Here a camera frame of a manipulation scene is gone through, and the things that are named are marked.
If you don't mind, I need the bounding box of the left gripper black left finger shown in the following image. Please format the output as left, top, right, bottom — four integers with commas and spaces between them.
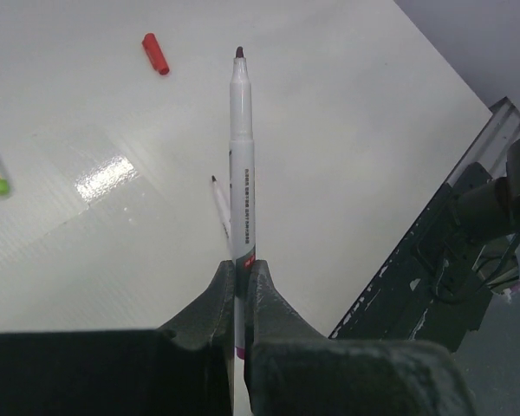
0, 261, 235, 415

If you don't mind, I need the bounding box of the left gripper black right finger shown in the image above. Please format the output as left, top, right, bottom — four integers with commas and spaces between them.
244, 260, 476, 415

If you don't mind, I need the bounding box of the white pen purple end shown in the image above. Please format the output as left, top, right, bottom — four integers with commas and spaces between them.
229, 46, 256, 359

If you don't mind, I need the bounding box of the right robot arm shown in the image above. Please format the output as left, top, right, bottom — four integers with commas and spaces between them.
453, 139, 520, 243

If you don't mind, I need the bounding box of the white pen red end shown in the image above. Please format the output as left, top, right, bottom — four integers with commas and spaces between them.
211, 175, 232, 256

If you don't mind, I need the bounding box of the red pen cap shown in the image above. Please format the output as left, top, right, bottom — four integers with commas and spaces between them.
141, 33, 170, 75

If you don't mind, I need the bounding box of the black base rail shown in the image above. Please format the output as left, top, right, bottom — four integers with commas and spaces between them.
328, 162, 520, 352

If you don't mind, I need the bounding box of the aluminium frame rail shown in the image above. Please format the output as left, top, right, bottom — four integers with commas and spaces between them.
446, 97, 520, 185

